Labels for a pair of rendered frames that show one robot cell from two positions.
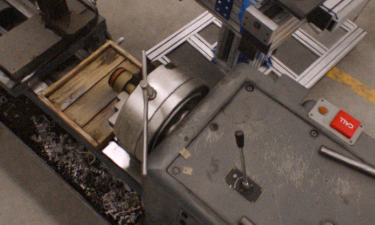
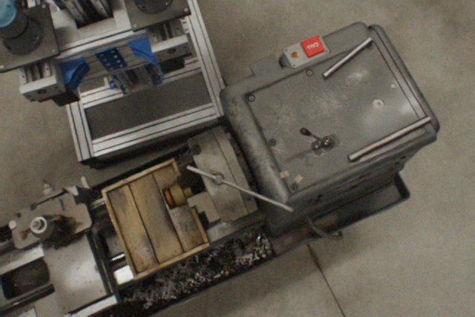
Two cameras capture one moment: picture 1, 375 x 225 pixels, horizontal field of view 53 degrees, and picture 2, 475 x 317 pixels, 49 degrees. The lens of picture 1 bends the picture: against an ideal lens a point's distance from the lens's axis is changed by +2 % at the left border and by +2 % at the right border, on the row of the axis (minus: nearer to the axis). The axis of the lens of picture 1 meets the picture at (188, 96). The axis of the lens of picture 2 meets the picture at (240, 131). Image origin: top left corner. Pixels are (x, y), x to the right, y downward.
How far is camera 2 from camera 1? 0.78 m
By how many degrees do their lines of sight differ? 22
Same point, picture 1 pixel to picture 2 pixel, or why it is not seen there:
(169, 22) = (38, 114)
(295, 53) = not seen: hidden behind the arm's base
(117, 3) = not seen: outside the picture
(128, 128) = (232, 208)
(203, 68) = (127, 108)
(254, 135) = (292, 116)
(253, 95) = (258, 99)
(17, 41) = (69, 278)
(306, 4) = (179, 0)
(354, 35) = not seen: outside the picture
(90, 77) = (133, 225)
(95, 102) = (163, 230)
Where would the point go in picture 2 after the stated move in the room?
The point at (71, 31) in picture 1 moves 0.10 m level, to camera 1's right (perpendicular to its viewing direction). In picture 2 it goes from (88, 223) to (106, 199)
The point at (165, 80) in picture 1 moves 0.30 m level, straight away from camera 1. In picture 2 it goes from (211, 160) to (130, 120)
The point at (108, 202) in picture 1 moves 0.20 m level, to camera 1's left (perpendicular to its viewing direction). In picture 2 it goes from (243, 257) to (216, 299)
